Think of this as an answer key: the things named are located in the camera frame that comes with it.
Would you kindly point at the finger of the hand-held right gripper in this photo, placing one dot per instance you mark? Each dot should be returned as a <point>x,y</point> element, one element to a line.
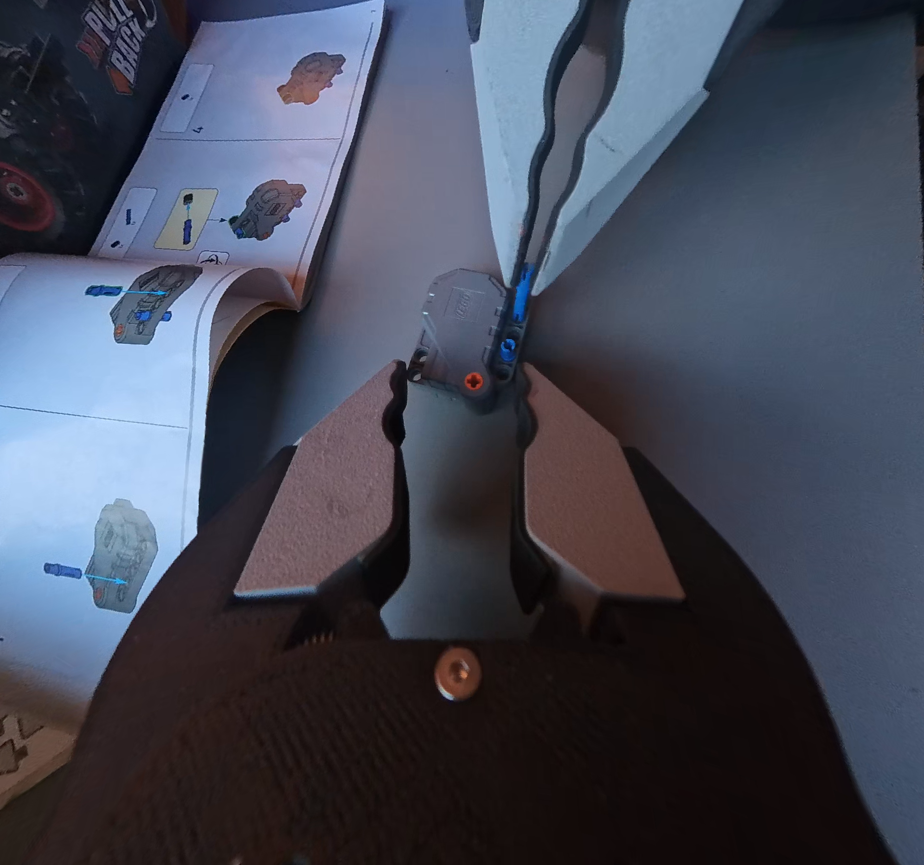
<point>512,85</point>
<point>650,71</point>

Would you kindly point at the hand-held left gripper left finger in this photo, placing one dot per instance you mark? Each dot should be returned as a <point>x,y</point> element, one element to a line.
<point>325,504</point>

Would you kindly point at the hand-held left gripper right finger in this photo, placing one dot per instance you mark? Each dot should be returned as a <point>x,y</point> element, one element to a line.
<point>592,518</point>

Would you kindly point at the blue lego pin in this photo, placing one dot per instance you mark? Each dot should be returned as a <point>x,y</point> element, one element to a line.
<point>521,295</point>
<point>509,347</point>

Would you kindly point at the grey lego motor block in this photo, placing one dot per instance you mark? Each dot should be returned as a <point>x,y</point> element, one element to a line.
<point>458,331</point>

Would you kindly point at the lego instruction booklet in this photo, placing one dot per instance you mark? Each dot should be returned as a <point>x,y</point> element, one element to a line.
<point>238,179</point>

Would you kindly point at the black lego set box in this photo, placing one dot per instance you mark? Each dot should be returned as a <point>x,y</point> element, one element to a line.
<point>65,100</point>

